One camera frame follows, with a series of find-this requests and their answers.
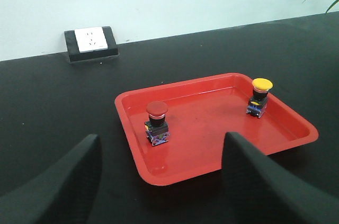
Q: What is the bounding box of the red mushroom push button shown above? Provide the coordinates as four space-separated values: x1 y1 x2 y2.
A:
144 101 170 147

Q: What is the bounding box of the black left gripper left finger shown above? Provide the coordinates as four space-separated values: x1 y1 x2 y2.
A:
1 134 101 223

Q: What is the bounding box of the black white power socket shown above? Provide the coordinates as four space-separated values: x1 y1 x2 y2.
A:
64 26 119 63

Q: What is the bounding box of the yellow mushroom push button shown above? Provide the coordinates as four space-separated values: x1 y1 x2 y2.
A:
246 78 273 119

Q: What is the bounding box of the red plastic tray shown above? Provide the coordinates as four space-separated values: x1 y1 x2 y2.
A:
115 73 318 186

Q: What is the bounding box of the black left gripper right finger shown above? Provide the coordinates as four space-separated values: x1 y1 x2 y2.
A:
221 132 338 223

